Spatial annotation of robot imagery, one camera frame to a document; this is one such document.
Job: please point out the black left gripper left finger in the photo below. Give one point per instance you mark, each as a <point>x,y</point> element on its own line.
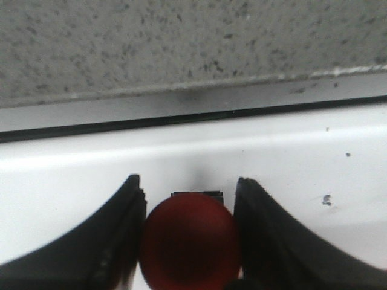
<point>100,253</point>

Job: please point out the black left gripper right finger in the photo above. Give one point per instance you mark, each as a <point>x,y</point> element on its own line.
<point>278,252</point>

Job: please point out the red mushroom push button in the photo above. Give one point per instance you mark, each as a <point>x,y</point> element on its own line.
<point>190,241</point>

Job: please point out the grey speckled stone counter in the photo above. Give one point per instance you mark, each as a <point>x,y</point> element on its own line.
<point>79,62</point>

